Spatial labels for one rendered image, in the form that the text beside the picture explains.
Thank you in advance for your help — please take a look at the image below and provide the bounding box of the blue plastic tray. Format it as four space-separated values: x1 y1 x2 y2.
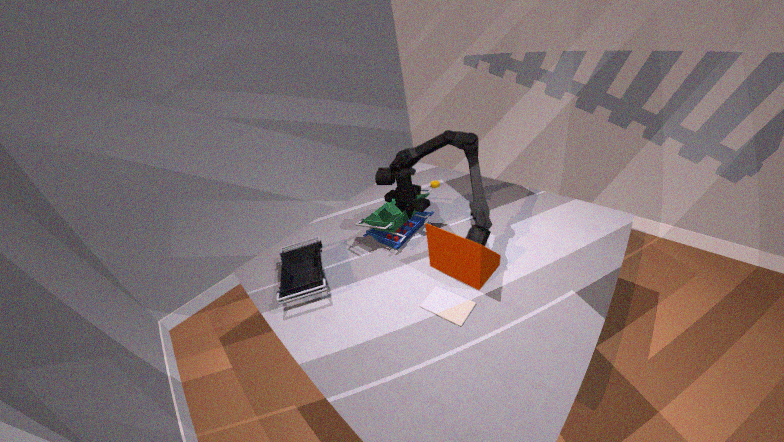
363 211 434 249

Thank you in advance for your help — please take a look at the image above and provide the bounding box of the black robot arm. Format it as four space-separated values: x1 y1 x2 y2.
375 130 493 246

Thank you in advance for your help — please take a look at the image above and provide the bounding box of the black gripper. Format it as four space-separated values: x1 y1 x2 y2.
384 184 430 219

